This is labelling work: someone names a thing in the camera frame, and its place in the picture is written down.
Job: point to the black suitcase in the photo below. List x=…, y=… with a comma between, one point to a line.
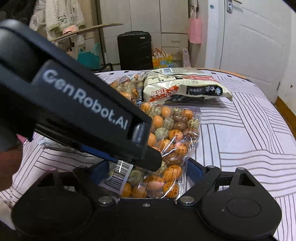
x=135, y=50

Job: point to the person's left hand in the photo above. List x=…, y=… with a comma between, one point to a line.
x=11, y=158

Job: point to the colourful gift bag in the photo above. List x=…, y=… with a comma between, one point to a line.
x=161, y=59

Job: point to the white wardrobe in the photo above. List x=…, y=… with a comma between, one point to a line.
x=166, y=21

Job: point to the white door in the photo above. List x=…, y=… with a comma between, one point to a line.
x=256, y=42

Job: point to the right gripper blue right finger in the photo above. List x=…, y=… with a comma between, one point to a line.
x=195, y=171

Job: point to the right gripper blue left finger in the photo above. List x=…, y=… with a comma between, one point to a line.
x=99, y=172

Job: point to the pink paper bag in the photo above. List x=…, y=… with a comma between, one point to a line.
x=195, y=31

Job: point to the cream noodle multipack bag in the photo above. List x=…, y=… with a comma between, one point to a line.
x=166, y=85

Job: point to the clear bag of orange snacks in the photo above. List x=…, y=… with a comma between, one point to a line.
x=174, y=133

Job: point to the wooden top side table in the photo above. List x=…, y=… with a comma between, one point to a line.
x=86, y=30

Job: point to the teal shopping bag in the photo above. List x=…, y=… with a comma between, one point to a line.
x=90, y=59

